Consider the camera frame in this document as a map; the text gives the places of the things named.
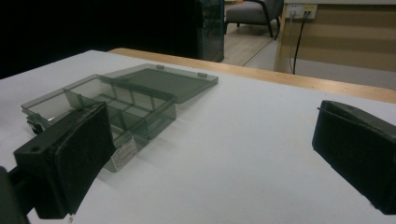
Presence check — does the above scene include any white cable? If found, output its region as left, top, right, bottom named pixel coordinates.
left=288, top=12, right=295, bottom=75

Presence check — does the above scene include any white wall socket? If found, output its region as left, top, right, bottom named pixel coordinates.
left=286, top=3, right=318, bottom=20

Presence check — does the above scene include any grey armchair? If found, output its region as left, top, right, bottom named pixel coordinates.
left=223, top=0, right=285, bottom=41

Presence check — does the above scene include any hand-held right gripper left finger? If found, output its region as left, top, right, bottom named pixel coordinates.
left=13, top=101, right=117, bottom=220

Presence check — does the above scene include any black cable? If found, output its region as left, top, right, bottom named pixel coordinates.
left=291, top=10, right=311, bottom=76

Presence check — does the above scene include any clear grey plastic organizer box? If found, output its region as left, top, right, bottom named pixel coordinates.
left=21, top=63, right=219, bottom=173

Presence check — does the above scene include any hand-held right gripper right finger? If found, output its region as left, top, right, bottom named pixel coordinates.
left=312, top=100, right=396, bottom=216

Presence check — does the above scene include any dark teal cabinet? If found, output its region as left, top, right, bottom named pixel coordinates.
left=195, top=0, right=225, bottom=63

